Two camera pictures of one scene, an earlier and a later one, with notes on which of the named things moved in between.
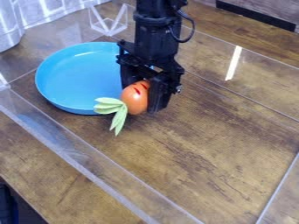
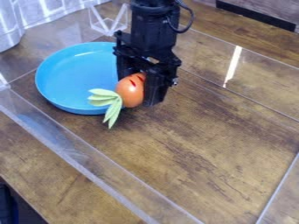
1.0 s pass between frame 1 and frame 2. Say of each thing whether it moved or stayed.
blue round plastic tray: stayed
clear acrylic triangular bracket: stayed
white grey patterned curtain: stayed
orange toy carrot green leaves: moved
